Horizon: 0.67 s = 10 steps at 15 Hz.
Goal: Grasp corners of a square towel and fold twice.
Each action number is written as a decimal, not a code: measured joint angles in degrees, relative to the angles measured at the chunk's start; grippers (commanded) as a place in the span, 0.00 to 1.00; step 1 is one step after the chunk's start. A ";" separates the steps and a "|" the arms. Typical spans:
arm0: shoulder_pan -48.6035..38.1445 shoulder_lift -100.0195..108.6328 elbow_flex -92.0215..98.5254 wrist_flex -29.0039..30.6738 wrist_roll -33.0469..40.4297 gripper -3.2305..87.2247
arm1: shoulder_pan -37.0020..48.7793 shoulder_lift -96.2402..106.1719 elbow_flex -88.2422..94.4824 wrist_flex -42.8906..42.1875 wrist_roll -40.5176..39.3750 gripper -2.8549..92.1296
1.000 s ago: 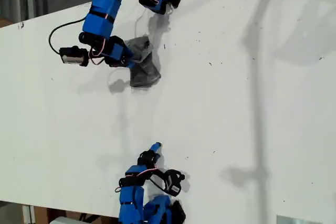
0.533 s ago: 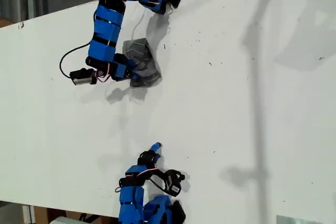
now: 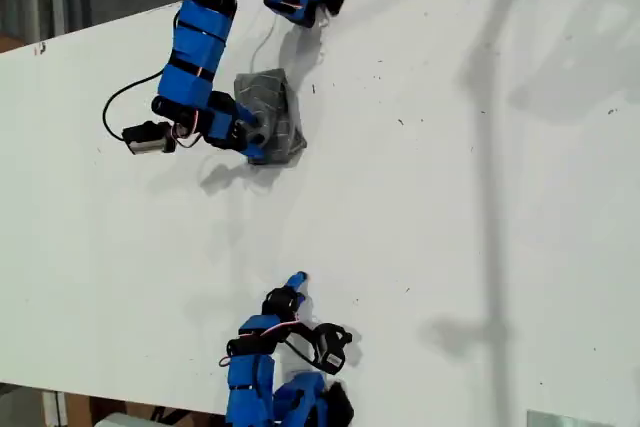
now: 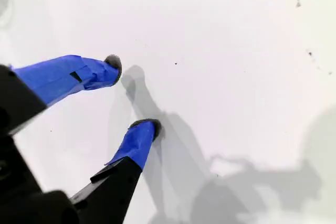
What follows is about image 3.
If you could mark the grey striped square towel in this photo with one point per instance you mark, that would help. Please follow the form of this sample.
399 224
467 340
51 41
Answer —
272 97

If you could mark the white container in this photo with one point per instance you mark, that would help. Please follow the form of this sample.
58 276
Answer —
120 421

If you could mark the brown cardboard piece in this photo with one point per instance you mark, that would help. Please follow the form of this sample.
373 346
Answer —
7 44

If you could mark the grey metal table leg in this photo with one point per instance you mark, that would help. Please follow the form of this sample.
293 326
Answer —
52 412

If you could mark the short black camera stalk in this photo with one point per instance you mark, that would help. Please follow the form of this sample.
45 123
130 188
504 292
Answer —
305 328

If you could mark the black camera box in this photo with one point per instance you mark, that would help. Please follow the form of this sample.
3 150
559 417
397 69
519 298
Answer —
330 352
147 139

